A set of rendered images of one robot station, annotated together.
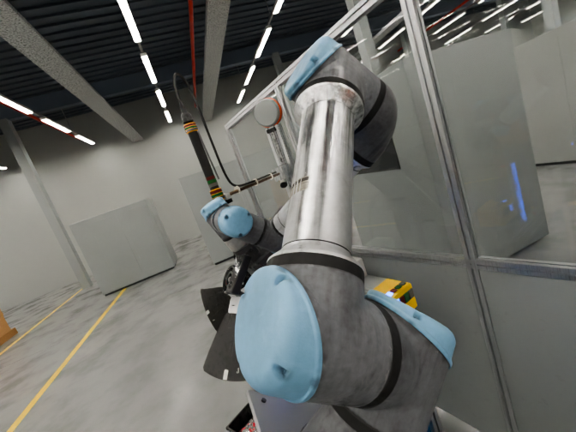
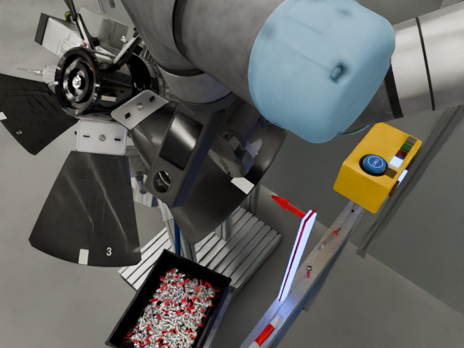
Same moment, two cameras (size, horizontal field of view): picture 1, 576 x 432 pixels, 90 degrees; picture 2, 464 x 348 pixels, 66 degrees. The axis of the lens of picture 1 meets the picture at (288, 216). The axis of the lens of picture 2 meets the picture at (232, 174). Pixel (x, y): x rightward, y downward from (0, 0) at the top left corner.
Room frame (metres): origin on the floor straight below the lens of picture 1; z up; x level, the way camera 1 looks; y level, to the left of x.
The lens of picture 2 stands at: (0.56, 0.23, 1.61)
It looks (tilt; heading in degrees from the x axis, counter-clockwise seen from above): 53 degrees down; 340
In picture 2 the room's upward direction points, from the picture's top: straight up
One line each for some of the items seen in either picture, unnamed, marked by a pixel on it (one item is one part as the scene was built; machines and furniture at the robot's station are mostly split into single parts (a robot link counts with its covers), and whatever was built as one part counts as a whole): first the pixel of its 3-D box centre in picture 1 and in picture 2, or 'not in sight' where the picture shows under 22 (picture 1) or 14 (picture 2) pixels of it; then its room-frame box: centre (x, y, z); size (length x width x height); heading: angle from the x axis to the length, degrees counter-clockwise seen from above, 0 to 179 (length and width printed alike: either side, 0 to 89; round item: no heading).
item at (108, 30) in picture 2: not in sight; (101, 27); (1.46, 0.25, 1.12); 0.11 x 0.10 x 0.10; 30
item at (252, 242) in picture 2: not in sight; (203, 256); (1.27, 0.11, 0.04); 0.62 x 0.46 x 0.08; 120
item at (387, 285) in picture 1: (388, 304); (375, 167); (0.89, -0.22, 1.02); 0.16 x 0.10 x 0.11; 120
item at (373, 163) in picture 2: not in sight; (374, 163); (0.87, -0.18, 1.08); 0.04 x 0.04 x 0.02
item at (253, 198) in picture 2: not in sight; (255, 164); (1.43, -0.20, 0.42); 0.04 x 0.04 x 0.83; 30
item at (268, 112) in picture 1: (268, 112); not in sight; (1.71, -0.09, 1.88); 0.17 x 0.15 x 0.16; 30
